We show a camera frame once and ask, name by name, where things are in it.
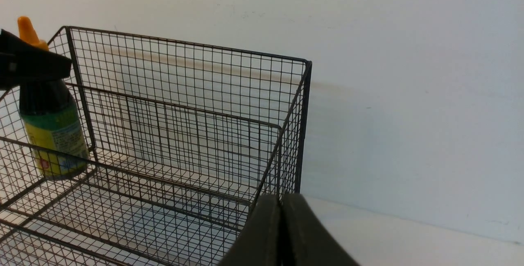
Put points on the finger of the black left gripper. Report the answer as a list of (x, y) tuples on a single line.
[(22, 63)]

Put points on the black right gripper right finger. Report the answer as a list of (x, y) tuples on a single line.
[(304, 240)]

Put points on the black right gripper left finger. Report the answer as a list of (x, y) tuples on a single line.
[(257, 244)]

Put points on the dark soy sauce bottle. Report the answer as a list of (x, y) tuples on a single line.
[(52, 123)]

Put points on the black wire mesh rack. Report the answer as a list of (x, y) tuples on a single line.
[(183, 139)]

